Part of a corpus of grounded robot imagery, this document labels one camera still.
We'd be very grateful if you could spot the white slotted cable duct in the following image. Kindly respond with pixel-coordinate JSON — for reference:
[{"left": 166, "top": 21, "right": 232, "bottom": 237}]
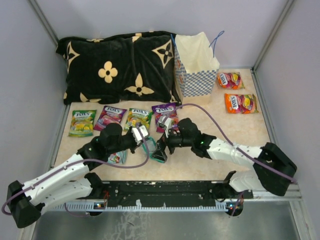
[{"left": 66, "top": 199, "right": 229, "bottom": 212}]

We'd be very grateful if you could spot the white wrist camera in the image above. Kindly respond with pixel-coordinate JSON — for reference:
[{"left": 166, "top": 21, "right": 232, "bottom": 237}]
[
  {"left": 156, "top": 115, "right": 172, "bottom": 133},
  {"left": 131, "top": 125, "right": 150, "bottom": 144}
]

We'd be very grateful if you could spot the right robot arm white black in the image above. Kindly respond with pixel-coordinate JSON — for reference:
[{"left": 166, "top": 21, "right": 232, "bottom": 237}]
[{"left": 151, "top": 116, "right": 297, "bottom": 198}]

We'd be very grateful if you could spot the yellow green snack packet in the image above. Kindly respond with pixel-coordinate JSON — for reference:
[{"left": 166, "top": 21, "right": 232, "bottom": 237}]
[{"left": 123, "top": 108, "right": 153, "bottom": 132}]

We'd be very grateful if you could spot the orange snack packet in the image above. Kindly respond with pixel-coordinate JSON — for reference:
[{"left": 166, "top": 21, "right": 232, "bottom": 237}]
[
  {"left": 217, "top": 72, "right": 245, "bottom": 90},
  {"left": 224, "top": 93, "right": 259, "bottom": 114}
]

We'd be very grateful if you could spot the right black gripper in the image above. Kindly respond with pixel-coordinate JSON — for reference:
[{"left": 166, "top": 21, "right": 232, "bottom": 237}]
[{"left": 151, "top": 125, "right": 194, "bottom": 162}]

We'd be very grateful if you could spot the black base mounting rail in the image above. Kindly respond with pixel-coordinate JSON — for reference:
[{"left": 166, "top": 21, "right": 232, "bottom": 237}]
[{"left": 86, "top": 180, "right": 240, "bottom": 208}]

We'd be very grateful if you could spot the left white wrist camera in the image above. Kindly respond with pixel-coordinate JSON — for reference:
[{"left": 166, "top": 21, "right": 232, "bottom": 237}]
[{"left": 131, "top": 125, "right": 150, "bottom": 144}]

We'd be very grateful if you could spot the green Fox's candy bag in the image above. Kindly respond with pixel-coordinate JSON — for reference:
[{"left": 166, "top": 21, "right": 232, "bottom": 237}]
[{"left": 68, "top": 110, "right": 97, "bottom": 138}]

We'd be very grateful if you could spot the black pillow with beige flowers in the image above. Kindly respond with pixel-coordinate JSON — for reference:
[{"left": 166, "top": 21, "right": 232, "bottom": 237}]
[{"left": 55, "top": 31, "right": 181, "bottom": 105}]

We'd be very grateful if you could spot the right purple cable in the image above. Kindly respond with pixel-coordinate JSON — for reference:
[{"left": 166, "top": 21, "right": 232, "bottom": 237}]
[{"left": 172, "top": 103, "right": 298, "bottom": 217}]

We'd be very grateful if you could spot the red teal snack packet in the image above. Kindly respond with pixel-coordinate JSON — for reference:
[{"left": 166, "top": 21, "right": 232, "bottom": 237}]
[{"left": 151, "top": 102, "right": 179, "bottom": 131}]

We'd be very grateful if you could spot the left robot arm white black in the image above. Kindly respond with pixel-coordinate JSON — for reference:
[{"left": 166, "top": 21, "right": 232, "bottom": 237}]
[{"left": 1, "top": 123, "right": 149, "bottom": 229}]

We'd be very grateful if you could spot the blue checkered paper bag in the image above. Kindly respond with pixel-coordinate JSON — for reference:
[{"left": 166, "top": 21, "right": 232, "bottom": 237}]
[{"left": 171, "top": 30, "right": 225, "bottom": 105}]

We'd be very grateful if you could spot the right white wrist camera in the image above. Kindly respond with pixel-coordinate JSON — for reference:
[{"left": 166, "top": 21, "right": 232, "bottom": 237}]
[{"left": 156, "top": 115, "right": 172, "bottom": 133}]

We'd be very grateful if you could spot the purple snack packet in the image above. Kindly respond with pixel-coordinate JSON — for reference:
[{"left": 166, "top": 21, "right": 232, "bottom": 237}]
[{"left": 93, "top": 105, "right": 127, "bottom": 131}]

